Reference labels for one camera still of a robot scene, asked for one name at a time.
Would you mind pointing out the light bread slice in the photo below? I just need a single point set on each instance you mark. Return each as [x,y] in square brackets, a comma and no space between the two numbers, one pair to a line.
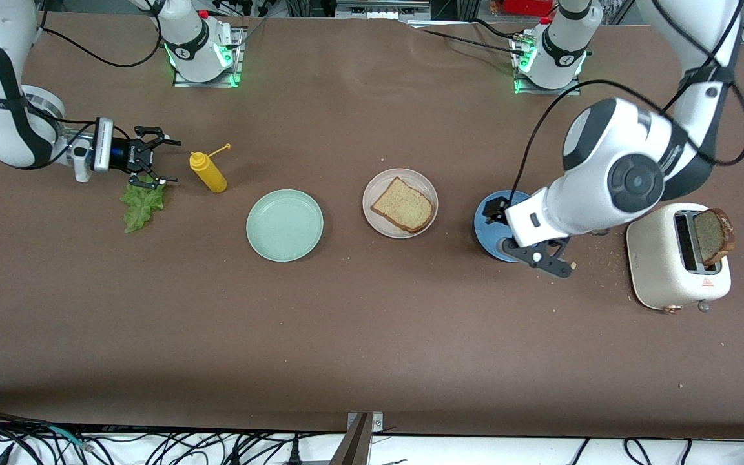
[404,205]

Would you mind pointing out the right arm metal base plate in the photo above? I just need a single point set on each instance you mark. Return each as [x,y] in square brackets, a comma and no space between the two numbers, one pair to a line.
[185,83]

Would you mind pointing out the red box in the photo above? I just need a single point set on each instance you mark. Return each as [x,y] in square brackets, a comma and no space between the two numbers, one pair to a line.
[527,6]

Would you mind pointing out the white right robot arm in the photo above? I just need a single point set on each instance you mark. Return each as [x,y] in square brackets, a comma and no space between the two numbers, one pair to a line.
[4,97]

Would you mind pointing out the white toaster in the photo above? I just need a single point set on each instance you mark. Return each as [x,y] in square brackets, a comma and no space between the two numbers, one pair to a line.
[653,258]

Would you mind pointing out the blue plate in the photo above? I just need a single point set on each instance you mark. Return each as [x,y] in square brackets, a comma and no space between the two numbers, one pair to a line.
[488,239]

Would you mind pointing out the mint green plate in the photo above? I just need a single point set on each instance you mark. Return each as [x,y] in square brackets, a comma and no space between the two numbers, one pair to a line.
[285,226]

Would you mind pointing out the dark crust bread slice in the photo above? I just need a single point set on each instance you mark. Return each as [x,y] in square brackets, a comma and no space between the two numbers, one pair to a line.
[711,236]

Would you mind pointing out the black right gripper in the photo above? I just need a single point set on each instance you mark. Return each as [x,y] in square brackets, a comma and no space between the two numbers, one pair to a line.
[132,155]

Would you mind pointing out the silver aluminium extrusion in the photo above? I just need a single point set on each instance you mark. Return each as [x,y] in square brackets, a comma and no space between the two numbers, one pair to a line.
[382,9]

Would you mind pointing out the dark grey metal post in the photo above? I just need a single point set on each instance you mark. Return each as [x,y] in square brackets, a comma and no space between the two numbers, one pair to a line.
[352,445]

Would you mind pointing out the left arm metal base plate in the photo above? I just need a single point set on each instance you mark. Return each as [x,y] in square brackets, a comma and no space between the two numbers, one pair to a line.
[572,92]

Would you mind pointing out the beige plate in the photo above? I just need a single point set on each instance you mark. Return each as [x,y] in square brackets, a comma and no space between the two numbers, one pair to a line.
[385,223]

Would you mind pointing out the green lettuce leaf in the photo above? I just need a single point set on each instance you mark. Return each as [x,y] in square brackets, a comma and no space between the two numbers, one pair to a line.
[143,210]

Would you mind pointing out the yellow mustard squeeze bottle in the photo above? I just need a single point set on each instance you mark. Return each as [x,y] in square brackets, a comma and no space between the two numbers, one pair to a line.
[210,175]

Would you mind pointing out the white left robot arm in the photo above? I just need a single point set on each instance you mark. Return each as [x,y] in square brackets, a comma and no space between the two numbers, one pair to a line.
[630,174]

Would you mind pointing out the black left camera bracket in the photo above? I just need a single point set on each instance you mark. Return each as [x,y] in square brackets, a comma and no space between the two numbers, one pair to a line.
[549,261]

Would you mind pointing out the small metal table bracket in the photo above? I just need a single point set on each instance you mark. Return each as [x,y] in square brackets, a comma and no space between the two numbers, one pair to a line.
[377,422]

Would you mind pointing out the black plug connector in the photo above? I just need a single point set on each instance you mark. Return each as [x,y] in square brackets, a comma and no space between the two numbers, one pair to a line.
[294,455]

